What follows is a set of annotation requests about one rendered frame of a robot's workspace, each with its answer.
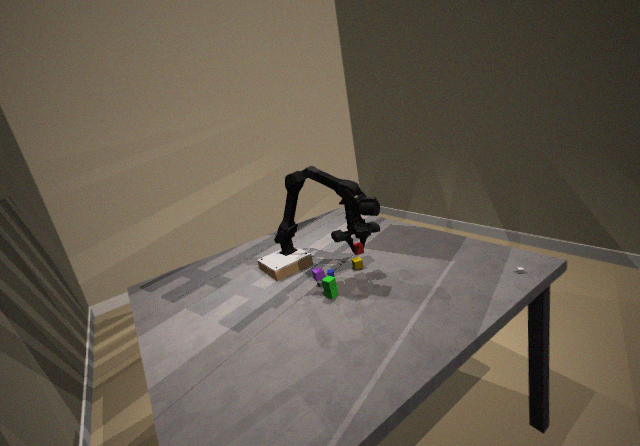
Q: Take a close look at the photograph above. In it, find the red block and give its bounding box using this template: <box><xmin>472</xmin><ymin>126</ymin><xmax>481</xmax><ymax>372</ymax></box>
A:
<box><xmin>353</xmin><ymin>242</ymin><xmax>364</xmax><ymax>255</ymax></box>

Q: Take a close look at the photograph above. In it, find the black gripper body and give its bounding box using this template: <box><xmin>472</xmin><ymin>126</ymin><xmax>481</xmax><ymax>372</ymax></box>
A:
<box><xmin>331</xmin><ymin>214</ymin><xmax>380</xmax><ymax>242</ymax></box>

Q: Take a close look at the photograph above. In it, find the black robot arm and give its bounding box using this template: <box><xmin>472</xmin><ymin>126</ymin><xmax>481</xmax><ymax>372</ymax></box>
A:
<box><xmin>274</xmin><ymin>166</ymin><xmax>380</xmax><ymax>256</ymax></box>

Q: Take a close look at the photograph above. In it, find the purple block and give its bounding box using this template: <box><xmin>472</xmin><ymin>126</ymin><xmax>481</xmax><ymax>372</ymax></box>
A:
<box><xmin>312</xmin><ymin>267</ymin><xmax>325</xmax><ymax>281</ymax></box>

